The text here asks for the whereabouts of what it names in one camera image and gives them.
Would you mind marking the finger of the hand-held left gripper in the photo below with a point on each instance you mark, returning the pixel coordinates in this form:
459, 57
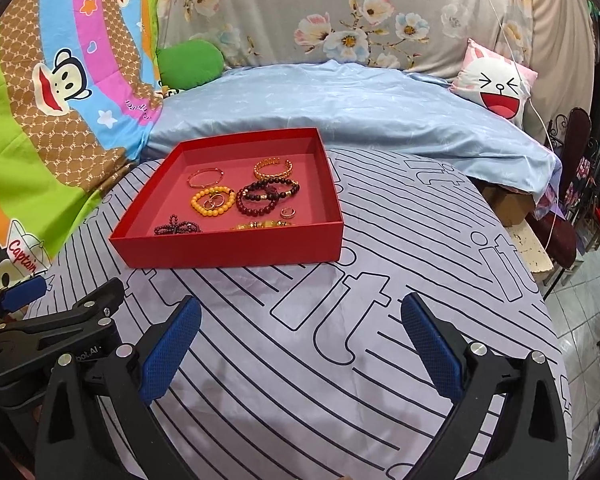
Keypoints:
25, 294
80, 305

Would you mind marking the grey floral bed sheet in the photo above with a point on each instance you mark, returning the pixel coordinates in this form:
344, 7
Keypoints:
280, 10

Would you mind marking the light blue blanket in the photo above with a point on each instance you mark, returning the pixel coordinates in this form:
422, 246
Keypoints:
355, 105

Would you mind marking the pink cartoon face pillow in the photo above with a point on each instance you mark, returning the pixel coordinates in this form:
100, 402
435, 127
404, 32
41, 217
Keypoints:
495, 90

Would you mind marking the cartoon monkey printed blanket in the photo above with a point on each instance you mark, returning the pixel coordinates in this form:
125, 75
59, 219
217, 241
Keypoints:
55, 160

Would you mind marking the cardboard box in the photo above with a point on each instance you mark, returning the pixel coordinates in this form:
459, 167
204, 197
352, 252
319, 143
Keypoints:
510, 205

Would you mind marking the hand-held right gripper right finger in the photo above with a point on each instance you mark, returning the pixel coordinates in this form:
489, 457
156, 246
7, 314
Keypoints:
432, 355

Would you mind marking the dark ornate chair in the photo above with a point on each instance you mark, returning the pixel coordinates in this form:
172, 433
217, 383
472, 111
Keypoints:
577, 130

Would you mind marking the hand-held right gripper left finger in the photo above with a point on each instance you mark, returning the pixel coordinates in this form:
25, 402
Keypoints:
172, 355

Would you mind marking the beige cloth cover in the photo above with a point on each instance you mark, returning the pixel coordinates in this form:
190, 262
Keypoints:
560, 35

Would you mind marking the green pillow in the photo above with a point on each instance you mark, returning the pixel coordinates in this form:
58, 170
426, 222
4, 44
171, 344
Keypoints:
190, 65

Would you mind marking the red jewelry tray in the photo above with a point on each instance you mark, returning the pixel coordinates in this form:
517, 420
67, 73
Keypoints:
230, 252

